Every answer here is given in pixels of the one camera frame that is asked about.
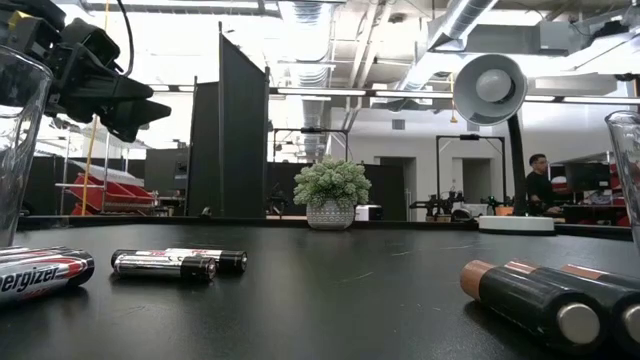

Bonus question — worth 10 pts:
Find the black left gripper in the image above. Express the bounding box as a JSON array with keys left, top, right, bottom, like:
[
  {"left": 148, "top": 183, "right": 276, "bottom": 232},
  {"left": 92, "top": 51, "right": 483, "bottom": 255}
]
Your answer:
[{"left": 0, "top": 0, "right": 173, "bottom": 144}]

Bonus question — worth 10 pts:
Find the clear plastic bin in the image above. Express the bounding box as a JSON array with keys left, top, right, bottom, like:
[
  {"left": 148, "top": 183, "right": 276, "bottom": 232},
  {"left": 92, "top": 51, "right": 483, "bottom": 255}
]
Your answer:
[{"left": 0, "top": 44, "right": 54, "bottom": 249}]

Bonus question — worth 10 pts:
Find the black copper Duracell battery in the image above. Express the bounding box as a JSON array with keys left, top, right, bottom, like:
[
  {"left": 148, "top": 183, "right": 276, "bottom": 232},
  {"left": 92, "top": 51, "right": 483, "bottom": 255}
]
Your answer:
[
  {"left": 459, "top": 259, "right": 609, "bottom": 356},
  {"left": 559, "top": 262, "right": 640, "bottom": 292},
  {"left": 504, "top": 258, "right": 640, "bottom": 351}
]

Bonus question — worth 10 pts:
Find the clear plastic bag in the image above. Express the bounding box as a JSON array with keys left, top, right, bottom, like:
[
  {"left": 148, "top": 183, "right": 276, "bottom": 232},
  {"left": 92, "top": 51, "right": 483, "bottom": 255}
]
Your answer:
[{"left": 603, "top": 109, "right": 640, "bottom": 251}]

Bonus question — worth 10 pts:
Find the metal shelf rack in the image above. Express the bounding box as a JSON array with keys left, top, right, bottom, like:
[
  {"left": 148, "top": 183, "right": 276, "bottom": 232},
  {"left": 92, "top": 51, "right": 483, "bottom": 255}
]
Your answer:
[{"left": 54, "top": 127, "right": 151, "bottom": 217}]

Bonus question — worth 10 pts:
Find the red storage bin stack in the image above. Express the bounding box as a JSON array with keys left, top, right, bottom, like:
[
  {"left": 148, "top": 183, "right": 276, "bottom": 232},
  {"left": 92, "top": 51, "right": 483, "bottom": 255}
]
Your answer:
[{"left": 69, "top": 172, "right": 157, "bottom": 217}]

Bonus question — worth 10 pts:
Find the black divider panel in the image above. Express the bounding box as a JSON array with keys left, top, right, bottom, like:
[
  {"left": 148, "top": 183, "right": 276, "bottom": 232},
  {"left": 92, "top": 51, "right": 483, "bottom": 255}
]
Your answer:
[{"left": 185, "top": 20, "right": 272, "bottom": 219}]

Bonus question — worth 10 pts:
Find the long ceiling light strip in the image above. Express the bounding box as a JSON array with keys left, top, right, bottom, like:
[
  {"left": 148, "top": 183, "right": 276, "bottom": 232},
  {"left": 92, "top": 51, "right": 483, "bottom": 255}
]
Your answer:
[
  {"left": 374, "top": 90, "right": 454, "bottom": 99},
  {"left": 523, "top": 94, "right": 640, "bottom": 105},
  {"left": 269, "top": 88, "right": 369, "bottom": 97}
]

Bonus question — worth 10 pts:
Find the green potted plant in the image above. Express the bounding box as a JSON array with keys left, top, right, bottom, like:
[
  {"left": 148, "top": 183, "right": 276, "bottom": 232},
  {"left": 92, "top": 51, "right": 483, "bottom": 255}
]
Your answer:
[{"left": 292, "top": 156, "right": 373, "bottom": 232}]

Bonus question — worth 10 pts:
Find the white box device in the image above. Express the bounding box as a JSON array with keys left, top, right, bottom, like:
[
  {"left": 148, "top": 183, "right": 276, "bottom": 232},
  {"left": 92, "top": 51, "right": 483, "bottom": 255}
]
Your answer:
[{"left": 353, "top": 204, "right": 384, "bottom": 223}]

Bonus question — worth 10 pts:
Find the white desk lamp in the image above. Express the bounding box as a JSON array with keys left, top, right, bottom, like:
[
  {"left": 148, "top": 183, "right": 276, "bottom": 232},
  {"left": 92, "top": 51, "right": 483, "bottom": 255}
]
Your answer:
[{"left": 452, "top": 53, "right": 557, "bottom": 236}]

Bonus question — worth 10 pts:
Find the person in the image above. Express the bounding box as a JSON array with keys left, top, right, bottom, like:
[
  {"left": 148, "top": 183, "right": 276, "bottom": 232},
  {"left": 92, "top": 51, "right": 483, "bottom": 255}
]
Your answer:
[{"left": 524, "top": 153, "right": 565, "bottom": 216}]

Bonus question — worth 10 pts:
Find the black monitor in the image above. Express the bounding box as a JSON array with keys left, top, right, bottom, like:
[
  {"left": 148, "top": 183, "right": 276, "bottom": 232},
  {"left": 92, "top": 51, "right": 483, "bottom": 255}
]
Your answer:
[{"left": 564, "top": 162, "right": 612, "bottom": 192}]

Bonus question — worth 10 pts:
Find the shelving unit with red bins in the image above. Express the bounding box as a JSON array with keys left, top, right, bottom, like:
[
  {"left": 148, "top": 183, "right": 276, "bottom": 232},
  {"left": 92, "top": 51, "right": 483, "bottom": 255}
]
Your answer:
[{"left": 539, "top": 152, "right": 636, "bottom": 227}]

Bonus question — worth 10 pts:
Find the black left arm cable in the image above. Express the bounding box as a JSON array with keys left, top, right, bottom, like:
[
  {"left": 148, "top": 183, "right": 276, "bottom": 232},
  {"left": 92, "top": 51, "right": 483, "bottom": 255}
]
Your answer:
[{"left": 115, "top": 0, "right": 136, "bottom": 77}]

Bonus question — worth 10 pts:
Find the yellow cable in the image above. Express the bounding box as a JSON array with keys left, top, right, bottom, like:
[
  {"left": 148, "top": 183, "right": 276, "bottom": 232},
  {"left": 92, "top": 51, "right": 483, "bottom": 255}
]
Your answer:
[{"left": 80, "top": 0, "right": 110, "bottom": 217}]

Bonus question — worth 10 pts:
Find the black aluminium table frame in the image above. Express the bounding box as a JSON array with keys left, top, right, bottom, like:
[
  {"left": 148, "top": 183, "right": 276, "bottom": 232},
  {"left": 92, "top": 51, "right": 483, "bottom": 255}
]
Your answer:
[{"left": 17, "top": 213, "right": 636, "bottom": 243}]

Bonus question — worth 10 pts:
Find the ribbed flexible air duct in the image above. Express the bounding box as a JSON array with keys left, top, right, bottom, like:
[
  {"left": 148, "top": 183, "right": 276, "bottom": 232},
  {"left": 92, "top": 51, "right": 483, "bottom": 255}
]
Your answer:
[{"left": 279, "top": 0, "right": 334, "bottom": 161}]

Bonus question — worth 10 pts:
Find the black low partition wall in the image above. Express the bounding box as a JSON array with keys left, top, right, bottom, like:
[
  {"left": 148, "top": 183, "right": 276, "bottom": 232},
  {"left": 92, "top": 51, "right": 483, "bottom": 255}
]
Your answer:
[{"left": 266, "top": 161, "right": 407, "bottom": 221}]

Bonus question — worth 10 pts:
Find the large metal air duct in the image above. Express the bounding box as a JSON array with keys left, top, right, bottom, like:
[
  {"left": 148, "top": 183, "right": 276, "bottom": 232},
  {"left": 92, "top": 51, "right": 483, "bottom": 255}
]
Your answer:
[{"left": 397, "top": 0, "right": 501, "bottom": 94}]

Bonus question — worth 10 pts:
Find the black metal frame rig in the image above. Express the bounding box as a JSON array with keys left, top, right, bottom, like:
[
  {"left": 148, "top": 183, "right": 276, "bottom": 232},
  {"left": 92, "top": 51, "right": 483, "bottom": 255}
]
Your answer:
[{"left": 435, "top": 133, "right": 507, "bottom": 217}]

